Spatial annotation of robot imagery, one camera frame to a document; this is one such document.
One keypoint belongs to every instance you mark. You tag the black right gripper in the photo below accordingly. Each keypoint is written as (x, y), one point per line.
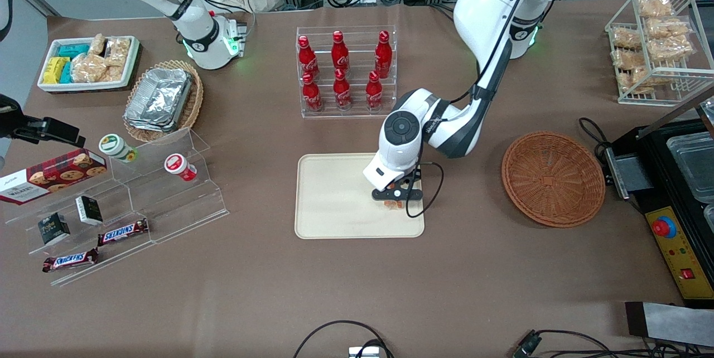
(34, 127)

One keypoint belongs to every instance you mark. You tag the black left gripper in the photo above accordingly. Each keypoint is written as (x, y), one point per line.
(406, 180)

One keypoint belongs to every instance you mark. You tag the plastic-wrapped triangle sandwich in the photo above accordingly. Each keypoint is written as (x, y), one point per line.
(395, 204)

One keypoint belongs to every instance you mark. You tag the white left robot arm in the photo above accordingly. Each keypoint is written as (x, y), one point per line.
(491, 6)

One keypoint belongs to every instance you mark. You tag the beige plastic tray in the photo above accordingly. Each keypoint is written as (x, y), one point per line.
(334, 196)

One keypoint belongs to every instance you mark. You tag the oval light wicker basket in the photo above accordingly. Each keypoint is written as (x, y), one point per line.
(196, 101)

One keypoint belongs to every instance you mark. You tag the round brown wicker basket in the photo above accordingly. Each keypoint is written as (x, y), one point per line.
(552, 179)

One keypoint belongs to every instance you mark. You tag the black tray sealing machine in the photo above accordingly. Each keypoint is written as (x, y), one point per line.
(664, 202)

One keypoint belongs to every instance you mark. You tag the red tartan cookie box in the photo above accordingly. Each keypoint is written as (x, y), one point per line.
(50, 177)

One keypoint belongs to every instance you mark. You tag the white rectangular snack bin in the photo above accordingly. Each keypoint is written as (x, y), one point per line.
(83, 87)

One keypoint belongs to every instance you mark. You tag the teal snack packet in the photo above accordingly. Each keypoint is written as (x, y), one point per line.
(66, 73)
(73, 50)

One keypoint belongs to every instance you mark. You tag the green-lid yoghurt cup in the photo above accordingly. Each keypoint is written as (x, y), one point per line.
(114, 145)

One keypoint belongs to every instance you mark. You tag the yellow snack packet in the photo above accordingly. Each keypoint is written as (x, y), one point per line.
(54, 69)

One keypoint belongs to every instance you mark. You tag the clear bag of crackers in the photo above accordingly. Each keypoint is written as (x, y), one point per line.
(118, 51)
(114, 73)
(88, 68)
(97, 44)

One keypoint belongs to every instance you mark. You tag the small black box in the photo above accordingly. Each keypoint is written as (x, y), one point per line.
(54, 228)
(89, 210)

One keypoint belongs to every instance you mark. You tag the clear acrylic bottle rack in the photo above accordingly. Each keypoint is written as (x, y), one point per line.
(357, 113)

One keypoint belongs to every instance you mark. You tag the red cola bottle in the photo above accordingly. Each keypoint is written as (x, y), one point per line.
(342, 93)
(339, 54)
(383, 54)
(374, 95)
(307, 57)
(312, 96)

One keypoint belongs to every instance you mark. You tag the stacked aluminium foil containers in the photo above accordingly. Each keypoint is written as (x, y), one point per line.
(159, 98)

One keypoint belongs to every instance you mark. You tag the brown Snickers bar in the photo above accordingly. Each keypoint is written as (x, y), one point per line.
(122, 232)
(70, 260)

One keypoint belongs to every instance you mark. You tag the red-lid yoghurt cup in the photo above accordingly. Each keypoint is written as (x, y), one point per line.
(177, 165)

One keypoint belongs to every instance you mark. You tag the clear acrylic stepped display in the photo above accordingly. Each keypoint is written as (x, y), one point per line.
(167, 202)

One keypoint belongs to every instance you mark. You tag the silver metal connector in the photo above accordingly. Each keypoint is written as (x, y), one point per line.
(363, 352)

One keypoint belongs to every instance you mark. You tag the bagged fried snack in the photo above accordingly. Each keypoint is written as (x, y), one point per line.
(627, 58)
(633, 80)
(626, 38)
(669, 29)
(655, 6)
(669, 50)

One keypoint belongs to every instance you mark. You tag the red emergency stop button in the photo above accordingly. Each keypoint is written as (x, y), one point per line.
(664, 227)

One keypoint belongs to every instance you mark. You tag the clear plastic container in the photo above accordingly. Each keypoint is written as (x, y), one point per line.
(694, 163)
(709, 218)

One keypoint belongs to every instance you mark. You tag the grey flat strip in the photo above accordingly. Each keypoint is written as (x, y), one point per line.
(669, 324)

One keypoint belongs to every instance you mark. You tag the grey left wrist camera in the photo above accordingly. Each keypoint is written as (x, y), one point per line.
(382, 175)

